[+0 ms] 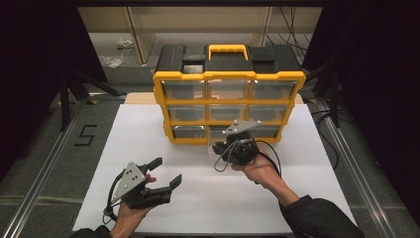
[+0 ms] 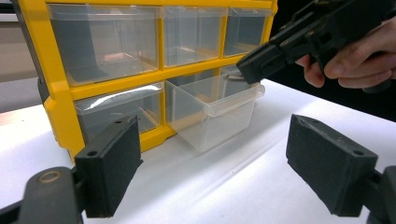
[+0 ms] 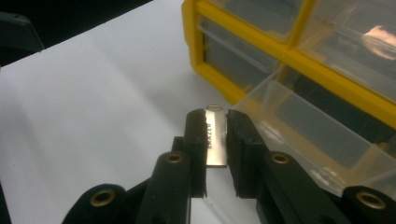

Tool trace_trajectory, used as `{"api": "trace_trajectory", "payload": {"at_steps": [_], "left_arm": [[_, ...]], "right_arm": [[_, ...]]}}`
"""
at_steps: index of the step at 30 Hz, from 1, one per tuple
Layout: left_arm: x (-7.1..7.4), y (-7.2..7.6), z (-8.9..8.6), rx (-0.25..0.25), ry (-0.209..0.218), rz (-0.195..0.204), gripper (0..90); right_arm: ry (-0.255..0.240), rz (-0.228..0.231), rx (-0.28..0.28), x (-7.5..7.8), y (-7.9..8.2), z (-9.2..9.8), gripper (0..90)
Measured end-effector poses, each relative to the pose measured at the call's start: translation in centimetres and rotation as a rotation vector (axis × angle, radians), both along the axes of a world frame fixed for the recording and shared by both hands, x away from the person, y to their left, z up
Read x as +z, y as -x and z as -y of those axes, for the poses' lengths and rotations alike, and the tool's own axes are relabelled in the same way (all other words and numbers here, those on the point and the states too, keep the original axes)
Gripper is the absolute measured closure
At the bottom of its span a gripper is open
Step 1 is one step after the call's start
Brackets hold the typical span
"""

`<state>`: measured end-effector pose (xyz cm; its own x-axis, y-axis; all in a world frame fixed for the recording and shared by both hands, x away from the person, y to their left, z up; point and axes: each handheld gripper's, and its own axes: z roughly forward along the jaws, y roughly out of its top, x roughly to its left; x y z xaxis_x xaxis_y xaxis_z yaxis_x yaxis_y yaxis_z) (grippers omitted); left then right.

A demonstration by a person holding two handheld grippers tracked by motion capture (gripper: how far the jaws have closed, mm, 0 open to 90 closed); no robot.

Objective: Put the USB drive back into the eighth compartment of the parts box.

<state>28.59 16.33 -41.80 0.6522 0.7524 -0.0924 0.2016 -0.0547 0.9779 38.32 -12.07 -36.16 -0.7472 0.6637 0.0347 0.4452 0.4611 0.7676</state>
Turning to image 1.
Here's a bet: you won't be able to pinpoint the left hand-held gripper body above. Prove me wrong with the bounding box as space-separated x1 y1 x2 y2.
112 162 173 210

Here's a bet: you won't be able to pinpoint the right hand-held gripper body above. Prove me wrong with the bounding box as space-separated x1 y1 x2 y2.
222 120 262 167

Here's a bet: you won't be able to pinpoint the yellow black organizer cabinet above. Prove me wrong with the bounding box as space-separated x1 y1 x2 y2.
153 44 307 146

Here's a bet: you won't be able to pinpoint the person's right hand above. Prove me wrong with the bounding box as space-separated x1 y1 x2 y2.
231 150 287 199

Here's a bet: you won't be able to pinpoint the person's left hand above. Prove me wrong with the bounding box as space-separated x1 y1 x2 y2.
109 174 158 238

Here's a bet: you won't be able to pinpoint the grid of clear plastic drawers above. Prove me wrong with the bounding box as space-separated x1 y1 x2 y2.
161 79 297 140

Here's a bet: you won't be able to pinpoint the black metal stand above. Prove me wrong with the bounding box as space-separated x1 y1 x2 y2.
312 63 343 129
58 68 129 133

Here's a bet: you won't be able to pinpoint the large clear plastic bag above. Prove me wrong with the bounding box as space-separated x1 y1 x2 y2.
99 55 126 69

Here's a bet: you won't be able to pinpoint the small clear plastic bag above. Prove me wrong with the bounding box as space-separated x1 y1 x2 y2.
116 38 134 51

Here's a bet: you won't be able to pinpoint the light wooden shelf unit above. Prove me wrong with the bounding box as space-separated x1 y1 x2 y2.
77 6 323 65

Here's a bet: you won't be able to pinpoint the dark curtain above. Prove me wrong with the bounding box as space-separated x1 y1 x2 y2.
301 0 420 227
0 0 109 181

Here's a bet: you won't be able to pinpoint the left hand-held gripper cable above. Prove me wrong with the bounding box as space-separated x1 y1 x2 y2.
102 170 130 226

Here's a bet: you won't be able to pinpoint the hand-held gripper cable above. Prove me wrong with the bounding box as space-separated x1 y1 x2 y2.
213 139 283 179
102 170 130 226

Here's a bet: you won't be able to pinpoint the right hand-held gripper cable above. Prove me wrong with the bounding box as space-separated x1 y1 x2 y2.
213 139 283 179

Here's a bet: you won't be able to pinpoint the aluminium floor rail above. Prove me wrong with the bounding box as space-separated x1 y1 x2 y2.
315 98 401 238
0 98 89 238

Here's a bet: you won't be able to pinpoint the yellow carry handle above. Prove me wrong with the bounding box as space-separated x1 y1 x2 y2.
207 44 250 62

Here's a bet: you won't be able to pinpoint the black floor cable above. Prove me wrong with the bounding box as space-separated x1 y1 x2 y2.
310 108 341 171

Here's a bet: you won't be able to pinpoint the black cable bundle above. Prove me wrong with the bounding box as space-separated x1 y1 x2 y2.
265 6 313 65

